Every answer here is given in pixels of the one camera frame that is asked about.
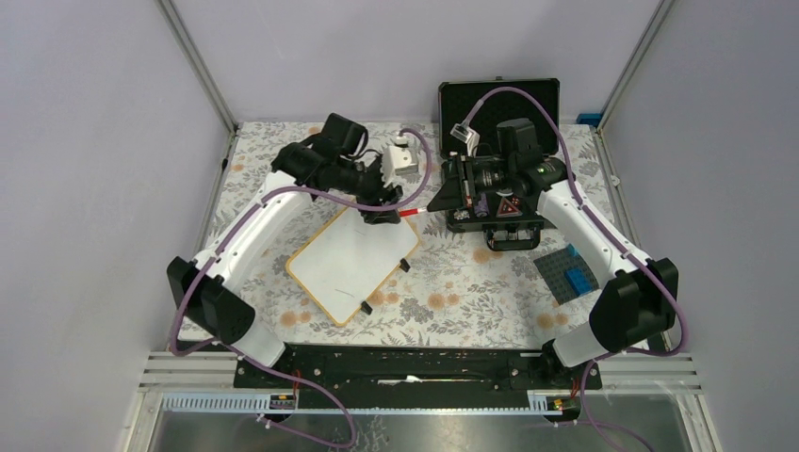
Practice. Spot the blue box in corner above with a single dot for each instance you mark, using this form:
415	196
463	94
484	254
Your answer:
590	119

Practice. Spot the blue lego brick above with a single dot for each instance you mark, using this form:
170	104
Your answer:
578	281

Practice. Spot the black poker chip case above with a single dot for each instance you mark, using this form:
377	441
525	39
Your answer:
487	106

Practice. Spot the aluminium frame rail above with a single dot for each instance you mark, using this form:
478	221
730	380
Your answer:
217	382

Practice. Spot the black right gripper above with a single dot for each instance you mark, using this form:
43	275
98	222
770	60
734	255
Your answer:
449	196

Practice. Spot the red capped whiteboard marker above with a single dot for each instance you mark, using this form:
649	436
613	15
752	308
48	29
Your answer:
412	212

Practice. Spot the yellow framed whiteboard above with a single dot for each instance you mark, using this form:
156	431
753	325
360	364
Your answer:
348	260

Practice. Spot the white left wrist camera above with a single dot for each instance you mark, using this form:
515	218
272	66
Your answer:
398	159

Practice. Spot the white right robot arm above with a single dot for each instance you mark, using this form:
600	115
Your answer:
638	294

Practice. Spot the grey lego baseplate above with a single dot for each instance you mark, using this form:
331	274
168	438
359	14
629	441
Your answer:
552	267

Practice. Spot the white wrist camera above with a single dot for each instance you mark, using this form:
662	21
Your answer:
398	159
470	138

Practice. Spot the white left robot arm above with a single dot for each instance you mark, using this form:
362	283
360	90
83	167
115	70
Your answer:
326	165

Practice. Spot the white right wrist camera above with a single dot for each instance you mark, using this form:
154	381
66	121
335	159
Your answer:
470	138

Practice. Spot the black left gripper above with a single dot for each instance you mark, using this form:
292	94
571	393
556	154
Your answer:
383	195

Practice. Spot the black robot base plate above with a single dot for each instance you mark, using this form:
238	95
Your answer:
430	378

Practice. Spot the floral patterned table mat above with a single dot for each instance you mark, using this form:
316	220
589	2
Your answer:
457	293

